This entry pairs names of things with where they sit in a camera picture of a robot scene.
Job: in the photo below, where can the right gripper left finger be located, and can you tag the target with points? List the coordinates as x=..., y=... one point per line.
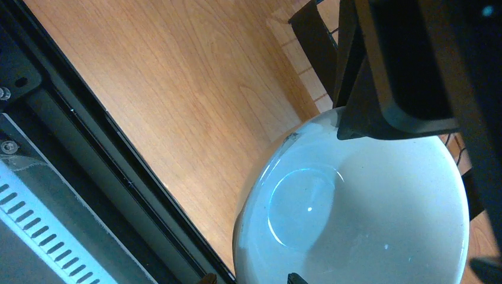
x=294, y=278

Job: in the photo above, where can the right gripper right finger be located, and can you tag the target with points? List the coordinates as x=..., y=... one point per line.
x=387, y=79

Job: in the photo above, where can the white bowl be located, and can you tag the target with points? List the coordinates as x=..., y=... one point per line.
x=351, y=211

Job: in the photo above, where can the black wire dish rack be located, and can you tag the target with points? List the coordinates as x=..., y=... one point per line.
x=315, y=26

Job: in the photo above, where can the white slotted cable duct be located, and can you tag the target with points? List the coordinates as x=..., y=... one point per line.
x=28, y=218

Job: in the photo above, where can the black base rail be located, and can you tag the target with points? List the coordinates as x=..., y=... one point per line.
x=63, y=144

